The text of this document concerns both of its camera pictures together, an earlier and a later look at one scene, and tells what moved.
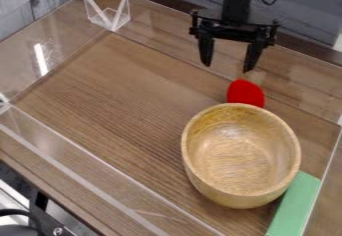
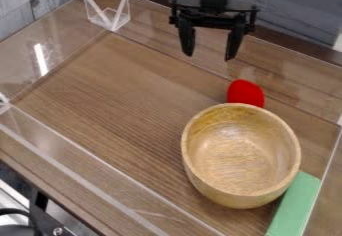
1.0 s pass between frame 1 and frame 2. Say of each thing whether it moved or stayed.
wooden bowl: stayed
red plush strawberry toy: stayed
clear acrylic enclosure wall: stayed
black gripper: moved
